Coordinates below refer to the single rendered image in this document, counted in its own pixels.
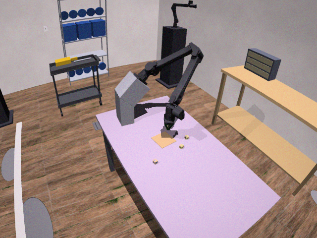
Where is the tan flat mat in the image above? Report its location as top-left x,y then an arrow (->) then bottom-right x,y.
151,131 -> 176,148

